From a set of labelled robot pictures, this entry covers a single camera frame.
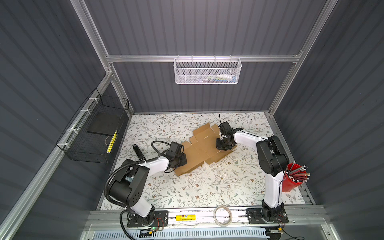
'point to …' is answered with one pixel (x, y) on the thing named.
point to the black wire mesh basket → (90, 137)
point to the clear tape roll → (227, 224)
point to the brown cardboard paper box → (201, 147)
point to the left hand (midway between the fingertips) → (185, 160)
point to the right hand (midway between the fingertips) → (219, 148)
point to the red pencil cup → (294, 175)
